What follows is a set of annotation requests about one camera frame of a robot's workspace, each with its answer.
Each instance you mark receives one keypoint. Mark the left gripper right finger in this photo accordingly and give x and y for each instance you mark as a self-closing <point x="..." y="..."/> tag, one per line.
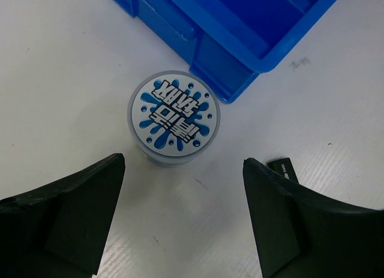
<point x="302" y="233"/>

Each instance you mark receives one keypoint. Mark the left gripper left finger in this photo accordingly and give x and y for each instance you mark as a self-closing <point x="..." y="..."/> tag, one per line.
<point x="60" y="229"/>

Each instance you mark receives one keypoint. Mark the pink highlighter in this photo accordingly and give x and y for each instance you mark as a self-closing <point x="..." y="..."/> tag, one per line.
<point x="283" y="167"/>

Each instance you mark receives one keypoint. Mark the blue plastic divided bin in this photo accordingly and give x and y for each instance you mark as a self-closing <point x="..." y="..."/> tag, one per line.
<point x="229" y="43"/>

